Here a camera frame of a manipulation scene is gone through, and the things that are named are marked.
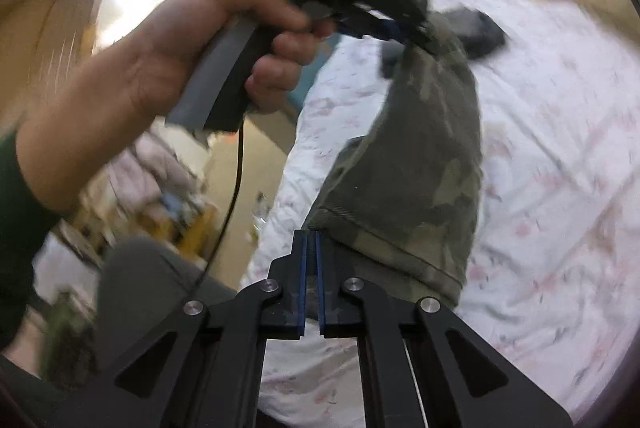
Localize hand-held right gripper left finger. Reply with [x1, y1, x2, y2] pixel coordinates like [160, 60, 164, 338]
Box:
[47, 230, 308, 428]

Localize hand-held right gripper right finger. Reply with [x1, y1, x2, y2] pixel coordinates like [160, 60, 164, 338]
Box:
[312, 232, 573, 428]

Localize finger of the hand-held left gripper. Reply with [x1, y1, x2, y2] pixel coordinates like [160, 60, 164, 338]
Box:
[335, 10, 438, 51]

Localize camouflage pants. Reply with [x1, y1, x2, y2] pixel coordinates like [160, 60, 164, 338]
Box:
[302, 10, 483, 309]

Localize person's left forearm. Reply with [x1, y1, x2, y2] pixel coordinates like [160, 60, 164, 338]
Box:
[0, 50, 156, 354]

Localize person's left hand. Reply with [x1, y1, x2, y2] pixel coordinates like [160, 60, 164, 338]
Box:
[95, 0, 335, 131]

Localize black flat object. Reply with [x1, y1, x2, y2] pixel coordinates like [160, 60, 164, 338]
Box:
[444, 7, 510, 60]

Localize person's grey trouser leg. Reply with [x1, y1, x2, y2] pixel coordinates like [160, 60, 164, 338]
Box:
[92, 235, 243, 409]

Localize pile of light clothes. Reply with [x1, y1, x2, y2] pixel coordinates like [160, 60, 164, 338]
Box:
[102, 130, 203, 221]

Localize white floral bed sheet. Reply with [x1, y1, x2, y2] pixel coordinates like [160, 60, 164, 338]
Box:
[240, 0, 636, 428]

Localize black cable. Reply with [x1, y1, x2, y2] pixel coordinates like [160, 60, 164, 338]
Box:
[187, 125, 246, 301]

